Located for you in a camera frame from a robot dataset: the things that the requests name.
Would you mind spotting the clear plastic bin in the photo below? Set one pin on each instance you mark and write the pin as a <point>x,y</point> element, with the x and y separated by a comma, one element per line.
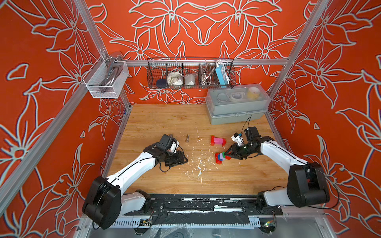
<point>98,73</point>

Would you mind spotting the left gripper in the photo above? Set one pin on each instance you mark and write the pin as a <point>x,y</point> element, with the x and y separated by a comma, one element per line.
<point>179,159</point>

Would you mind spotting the metal tool in bin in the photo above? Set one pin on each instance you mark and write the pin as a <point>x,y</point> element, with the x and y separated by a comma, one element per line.
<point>113,71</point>

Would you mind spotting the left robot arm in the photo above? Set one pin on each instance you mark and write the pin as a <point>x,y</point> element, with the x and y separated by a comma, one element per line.
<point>106,201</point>

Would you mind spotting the grey plastic storage box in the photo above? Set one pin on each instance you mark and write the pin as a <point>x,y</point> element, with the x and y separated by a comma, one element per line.
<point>236,104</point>

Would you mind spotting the blue white box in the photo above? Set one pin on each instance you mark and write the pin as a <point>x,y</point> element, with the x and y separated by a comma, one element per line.
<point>222,76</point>

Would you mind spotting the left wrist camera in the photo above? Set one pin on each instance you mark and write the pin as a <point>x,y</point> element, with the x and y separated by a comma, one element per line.
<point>168,144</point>

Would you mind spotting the pink lego brick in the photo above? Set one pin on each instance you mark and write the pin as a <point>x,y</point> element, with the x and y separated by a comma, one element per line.
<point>218,140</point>

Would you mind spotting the white crumpled bag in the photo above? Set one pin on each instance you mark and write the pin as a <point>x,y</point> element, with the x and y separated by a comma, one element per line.
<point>175,79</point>

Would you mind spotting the black wire basket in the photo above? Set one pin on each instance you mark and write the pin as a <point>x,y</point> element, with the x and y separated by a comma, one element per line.
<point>198,73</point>

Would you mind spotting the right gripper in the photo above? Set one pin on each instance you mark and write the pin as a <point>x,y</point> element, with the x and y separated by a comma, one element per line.
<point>234,152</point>

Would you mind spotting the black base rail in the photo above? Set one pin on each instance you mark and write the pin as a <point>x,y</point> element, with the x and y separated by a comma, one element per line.
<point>205,209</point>

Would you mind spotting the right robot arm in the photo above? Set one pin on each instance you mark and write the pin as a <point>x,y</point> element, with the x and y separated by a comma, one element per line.
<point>306,185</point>

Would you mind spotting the long red lego brick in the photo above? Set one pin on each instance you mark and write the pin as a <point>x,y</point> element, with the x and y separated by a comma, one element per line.
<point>212,142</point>
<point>217,159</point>

